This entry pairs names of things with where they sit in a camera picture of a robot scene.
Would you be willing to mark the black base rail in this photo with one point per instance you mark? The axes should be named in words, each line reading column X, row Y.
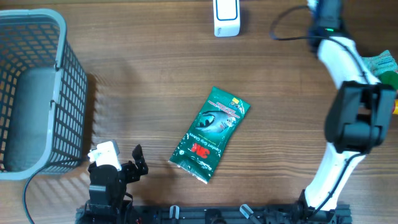
column 241, row 214

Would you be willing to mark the red sauce bottle green cap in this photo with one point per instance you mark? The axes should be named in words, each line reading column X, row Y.
column 395, row 109

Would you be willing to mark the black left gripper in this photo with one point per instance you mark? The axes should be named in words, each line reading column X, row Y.
column 134, row 173

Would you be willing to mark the green 3M gloves packet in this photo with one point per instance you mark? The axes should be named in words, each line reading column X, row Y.
column 202, row 146

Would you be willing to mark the white barcode scanner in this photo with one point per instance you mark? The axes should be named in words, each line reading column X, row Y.
column 226, row 14

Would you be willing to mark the grey plastic basket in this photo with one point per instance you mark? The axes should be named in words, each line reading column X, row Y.
column 43, row 95

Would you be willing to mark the green round lid container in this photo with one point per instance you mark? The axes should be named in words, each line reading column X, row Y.
column 389, row 78

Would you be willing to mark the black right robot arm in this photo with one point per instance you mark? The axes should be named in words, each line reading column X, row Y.
column 360, row 114

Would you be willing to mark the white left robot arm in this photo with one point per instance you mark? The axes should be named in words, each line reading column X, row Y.
column 108, row 184

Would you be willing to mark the light blue wipes pack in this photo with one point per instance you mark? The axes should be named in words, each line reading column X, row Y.
column 381, row 63

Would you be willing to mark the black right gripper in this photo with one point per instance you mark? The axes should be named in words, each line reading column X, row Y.
column 340, row 23

